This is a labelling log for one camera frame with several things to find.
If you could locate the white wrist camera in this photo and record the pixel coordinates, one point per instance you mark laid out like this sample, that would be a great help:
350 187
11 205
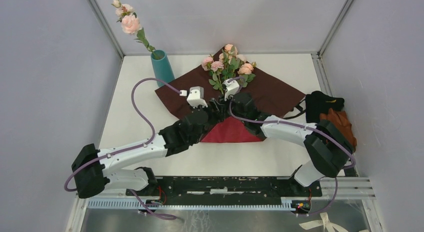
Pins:
194 97
231 88

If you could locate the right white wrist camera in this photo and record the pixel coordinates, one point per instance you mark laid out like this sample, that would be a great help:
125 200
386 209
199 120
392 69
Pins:
231 88

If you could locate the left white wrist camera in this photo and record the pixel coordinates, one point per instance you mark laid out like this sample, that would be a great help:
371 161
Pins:
194 97

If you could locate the orange cloth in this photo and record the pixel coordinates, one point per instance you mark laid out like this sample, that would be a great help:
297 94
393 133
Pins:
340 120

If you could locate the white slotted cable duct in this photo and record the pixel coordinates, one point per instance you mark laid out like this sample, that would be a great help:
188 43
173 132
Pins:
133 203

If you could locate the pink flower stem in vase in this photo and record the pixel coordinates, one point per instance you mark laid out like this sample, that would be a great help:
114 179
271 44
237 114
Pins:
131 25

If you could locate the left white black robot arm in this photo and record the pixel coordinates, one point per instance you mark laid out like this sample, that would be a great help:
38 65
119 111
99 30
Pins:
95 170

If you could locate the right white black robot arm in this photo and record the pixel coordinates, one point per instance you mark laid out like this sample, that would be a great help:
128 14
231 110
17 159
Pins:
329 151

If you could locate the red paper bouquet wrapper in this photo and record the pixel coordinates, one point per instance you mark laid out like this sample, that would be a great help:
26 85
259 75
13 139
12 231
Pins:
270 95

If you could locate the black ribbon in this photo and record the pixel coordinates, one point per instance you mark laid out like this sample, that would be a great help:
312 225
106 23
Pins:
297 111

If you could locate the white paper strip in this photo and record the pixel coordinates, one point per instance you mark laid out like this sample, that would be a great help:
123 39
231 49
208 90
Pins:
324 223

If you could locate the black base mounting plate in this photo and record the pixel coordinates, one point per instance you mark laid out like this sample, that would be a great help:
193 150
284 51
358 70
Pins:
264 190

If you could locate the black cloth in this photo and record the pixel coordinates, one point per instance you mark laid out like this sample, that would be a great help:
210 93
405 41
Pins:
317 102

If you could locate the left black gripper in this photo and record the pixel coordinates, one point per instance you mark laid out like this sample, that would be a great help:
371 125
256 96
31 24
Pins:
214 112

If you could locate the teal ceramic vase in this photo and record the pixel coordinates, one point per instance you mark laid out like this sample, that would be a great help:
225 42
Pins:
161 67

